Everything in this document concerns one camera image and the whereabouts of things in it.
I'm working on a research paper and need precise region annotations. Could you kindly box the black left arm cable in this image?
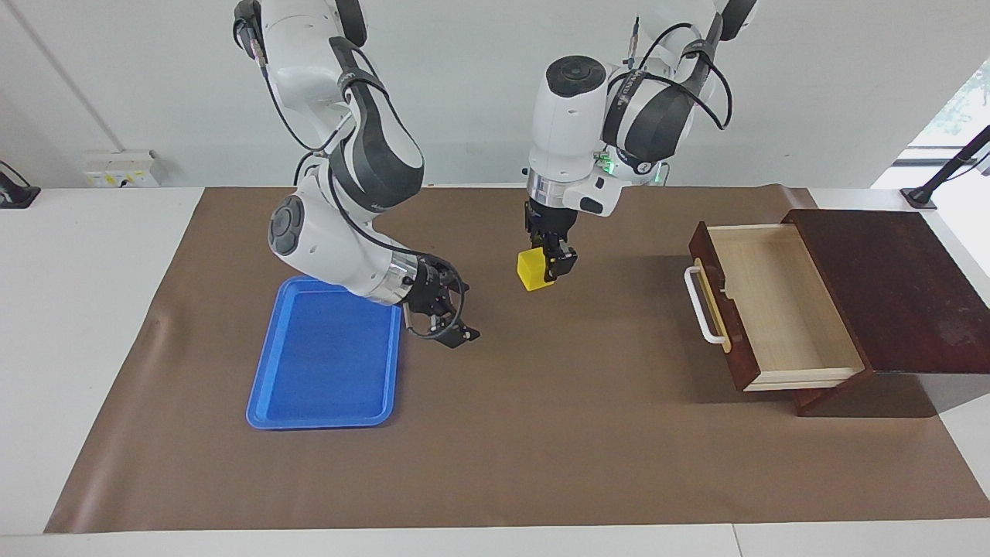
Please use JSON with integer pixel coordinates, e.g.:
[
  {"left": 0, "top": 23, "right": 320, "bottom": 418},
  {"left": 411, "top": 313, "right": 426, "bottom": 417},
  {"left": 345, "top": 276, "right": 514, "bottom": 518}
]
[{"left": 626, "top": 15, "right": 733, "bottom": 132}]

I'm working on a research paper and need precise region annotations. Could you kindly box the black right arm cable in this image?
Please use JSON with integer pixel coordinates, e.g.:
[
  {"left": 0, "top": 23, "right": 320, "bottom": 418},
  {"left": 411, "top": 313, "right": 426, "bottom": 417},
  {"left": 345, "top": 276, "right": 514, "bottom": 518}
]
[{"left": 236, "top": 0, "right": 469, "bottom": 341}]

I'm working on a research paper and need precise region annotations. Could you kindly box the white drawer handle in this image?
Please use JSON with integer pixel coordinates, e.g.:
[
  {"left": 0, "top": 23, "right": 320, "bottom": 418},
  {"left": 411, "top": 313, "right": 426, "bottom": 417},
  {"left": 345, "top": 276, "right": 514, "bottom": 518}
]
[{"left": 684, "top": 265, "right": 732, "bottom": 345}]

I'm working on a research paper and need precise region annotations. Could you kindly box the brown table mat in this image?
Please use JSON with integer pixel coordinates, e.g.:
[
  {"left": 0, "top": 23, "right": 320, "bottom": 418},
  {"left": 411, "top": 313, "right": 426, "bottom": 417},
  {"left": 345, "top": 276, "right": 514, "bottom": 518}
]
[{"left": 44, "top": 184, "right": 990, "bottom": 535}]

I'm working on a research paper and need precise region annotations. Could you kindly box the wooden drawer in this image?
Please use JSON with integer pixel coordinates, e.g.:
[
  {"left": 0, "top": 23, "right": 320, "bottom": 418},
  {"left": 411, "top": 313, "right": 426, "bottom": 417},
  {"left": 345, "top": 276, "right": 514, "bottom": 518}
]
[{"left": 688, "top": 220, "right": 871, "bottom": 392}]

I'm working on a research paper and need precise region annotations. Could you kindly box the blue plastic tray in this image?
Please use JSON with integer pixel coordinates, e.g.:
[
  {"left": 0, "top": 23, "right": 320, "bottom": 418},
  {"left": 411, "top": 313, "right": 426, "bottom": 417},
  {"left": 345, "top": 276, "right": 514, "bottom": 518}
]
[{"left": 246, "top": 274, "right": 405, "bottom": 431}]

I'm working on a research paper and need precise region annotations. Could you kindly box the bright window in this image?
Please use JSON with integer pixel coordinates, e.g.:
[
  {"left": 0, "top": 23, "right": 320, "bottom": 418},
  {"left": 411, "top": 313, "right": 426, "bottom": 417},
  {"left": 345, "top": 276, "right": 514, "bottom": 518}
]
[{"left": 874, "top": 60, "right": 990, "bottom": 190}]

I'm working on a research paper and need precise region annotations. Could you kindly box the yellow cube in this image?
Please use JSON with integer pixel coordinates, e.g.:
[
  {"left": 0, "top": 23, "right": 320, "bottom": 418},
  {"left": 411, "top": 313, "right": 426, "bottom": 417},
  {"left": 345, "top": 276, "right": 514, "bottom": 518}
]
[{"left": 517, "top": 246, "right": 556, "bottom": 292}]

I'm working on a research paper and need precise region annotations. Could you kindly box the black clamp mount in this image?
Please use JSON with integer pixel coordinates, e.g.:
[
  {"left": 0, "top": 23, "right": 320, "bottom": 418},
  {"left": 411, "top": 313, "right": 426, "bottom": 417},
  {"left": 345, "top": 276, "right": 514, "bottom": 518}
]
[{"left": 0, "top": 160, "right": 41, "bottom": 210}]

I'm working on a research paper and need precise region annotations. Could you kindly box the white wall socket box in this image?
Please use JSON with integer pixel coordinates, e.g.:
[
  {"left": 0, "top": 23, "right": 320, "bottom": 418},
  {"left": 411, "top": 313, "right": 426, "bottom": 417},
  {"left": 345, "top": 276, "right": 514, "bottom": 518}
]
[{"left": 84, "top": 149, "right": 159, "bottom": 188}]

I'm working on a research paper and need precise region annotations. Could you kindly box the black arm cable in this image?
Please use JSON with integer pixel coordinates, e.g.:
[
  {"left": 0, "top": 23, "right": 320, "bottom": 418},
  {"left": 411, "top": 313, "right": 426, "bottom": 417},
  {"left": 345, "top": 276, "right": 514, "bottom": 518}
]
[
  {"left": 236, "top": 0, "right": 469, "bottom": 341},
  {"left": 626, "top": 15, "right": 733, "bottom": 132}
]

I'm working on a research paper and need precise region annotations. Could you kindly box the dark wooden cabinet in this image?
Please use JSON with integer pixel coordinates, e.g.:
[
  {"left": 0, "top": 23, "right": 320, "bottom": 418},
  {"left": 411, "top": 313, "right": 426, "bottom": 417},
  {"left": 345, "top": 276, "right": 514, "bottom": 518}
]
[{"left": 781, "top": 209, "right": 990, "bottom": 419}]

